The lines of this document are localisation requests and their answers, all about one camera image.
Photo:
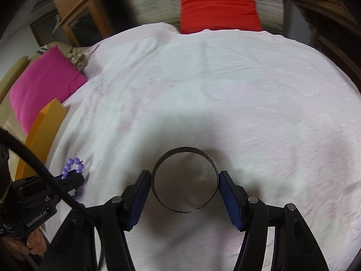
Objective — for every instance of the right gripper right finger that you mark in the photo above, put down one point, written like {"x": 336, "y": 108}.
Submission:
{"x": 232, "y": 199}

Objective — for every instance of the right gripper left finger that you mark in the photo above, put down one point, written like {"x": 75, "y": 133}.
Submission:
{"x": 134, "y": 199}

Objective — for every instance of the silver bangle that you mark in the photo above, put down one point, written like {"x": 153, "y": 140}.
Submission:
{"x": 185, "y": 180}

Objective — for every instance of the orange cardboard box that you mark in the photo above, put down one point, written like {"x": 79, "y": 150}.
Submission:
{"x": 39, "y": 139}

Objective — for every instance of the person's left hand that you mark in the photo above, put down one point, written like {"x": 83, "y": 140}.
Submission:
{"x": 35, "y": 244}

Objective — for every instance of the white bed blanket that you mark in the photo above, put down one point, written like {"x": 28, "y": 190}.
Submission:
{"x": 280, "y": 117}

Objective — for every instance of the magenta pillow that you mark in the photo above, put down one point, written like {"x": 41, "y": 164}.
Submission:
{"x": 50, "y": 76}

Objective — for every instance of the patterned fabric piece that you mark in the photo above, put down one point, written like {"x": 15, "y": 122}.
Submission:
{"x": 77, "y": 58}

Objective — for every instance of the wooden cabinet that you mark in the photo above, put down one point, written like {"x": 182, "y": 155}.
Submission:
{"x": 86, "y": 22}

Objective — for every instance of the small red pillow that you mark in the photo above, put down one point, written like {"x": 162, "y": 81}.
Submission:
{"x": 198, "y": 15}

